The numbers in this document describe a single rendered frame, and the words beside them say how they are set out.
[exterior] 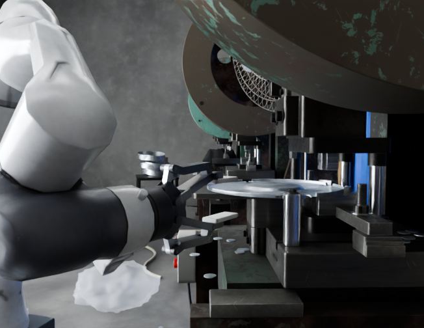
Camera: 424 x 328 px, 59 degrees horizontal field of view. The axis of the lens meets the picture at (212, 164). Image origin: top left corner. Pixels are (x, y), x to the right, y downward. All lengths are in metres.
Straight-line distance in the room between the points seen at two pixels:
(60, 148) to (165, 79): 7.17
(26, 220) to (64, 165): 0.07
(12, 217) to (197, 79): 1.84
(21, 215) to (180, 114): 7.09
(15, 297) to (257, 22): 0.82
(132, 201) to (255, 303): 0.25
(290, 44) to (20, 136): 0.28
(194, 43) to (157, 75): 5.39
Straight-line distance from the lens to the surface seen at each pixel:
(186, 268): 1.08
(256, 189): 0.79
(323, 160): 0.84
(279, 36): 0.37
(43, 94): 0.41
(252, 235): 0.80
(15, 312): 1.02
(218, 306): 0.60
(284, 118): 0.79
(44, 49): 0.50
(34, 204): 0.41
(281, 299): 0.62
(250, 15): 0.37
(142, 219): 0.47
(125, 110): 7.59
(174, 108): 7.47
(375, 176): 0.80
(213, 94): 2.15
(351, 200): 0.81
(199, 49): 2.20
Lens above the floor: 0.88
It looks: 3 degrees down
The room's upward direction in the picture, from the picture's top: straight up
